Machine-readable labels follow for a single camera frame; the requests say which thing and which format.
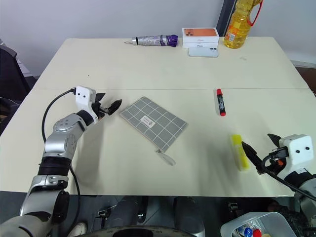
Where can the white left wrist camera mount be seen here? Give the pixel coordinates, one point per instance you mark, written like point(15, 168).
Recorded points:
point(83, 97)

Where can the red and black marker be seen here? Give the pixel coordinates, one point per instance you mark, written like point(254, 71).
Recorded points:
point(221, 102)

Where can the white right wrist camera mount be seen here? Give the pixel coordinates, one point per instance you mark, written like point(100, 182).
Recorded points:
point(297, 146)

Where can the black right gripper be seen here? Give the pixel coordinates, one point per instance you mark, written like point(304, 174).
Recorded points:
point(276, 163)

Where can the white phone box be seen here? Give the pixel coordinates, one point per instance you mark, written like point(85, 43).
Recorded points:
point(200, 45)

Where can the yellow cooking oil bottle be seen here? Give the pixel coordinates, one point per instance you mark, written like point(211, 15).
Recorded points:
point(238, 27)

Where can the white shoe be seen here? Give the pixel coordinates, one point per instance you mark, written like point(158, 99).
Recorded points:
point(77, 229)

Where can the small blue capped bottle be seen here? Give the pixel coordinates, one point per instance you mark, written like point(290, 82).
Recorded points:
point(245, 231)

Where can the yellow highlighter pen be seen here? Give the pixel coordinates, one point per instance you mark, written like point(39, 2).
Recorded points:
point(240, 154)

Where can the grey checked fabric pouch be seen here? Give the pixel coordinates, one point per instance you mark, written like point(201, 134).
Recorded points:
point(153, 123)

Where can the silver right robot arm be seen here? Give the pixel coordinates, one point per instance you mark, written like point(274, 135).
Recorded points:
point(308, 185)

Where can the pale blue smartphone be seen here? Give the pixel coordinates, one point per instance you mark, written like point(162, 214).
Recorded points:
point(203, 52)

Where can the black chair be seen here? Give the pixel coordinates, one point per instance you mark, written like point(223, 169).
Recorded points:
point(11, 79)

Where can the clear plastic storage bin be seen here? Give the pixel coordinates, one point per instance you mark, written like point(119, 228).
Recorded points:
point(269, 222)

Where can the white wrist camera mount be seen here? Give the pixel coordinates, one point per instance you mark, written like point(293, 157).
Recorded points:
point(83, 97)
point(297, 146)

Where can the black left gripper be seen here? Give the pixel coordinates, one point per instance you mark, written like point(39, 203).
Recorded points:
point(99, 109)

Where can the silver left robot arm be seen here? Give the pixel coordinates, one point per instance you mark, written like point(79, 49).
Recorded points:
point(59, 143)

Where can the orange phone box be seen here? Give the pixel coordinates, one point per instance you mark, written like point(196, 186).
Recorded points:
point(200, 33)

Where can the dark vertical wall panel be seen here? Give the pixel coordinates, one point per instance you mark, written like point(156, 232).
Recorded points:
point(223, 17)

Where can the silver and purple folded umbrella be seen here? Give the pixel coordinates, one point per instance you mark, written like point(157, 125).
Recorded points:
point(150, 40)

